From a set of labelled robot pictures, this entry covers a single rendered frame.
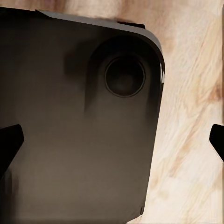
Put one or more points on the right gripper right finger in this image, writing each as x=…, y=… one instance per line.
x=217, y=139

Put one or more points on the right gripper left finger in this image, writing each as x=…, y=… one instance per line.
x=11, y=139

